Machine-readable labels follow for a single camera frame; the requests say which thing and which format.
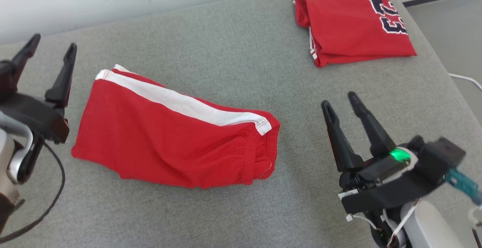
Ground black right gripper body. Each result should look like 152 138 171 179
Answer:
338 147 445 214

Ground teal cable connector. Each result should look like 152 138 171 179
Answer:
444 168 482 205

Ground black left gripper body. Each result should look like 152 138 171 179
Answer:
0 61 70 145

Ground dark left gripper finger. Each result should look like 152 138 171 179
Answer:
11 34 41 87
44 43 78 107

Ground red basketball jersey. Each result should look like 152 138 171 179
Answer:
294 0 417 68

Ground white cable on floor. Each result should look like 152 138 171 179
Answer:
449 73 482 91

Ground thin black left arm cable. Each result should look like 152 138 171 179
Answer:
0 142 66 243

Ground red shorts with white stripe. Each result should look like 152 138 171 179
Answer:
71 64 281 189

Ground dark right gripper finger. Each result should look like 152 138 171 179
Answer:
348 92 397 157
321 100 364 172

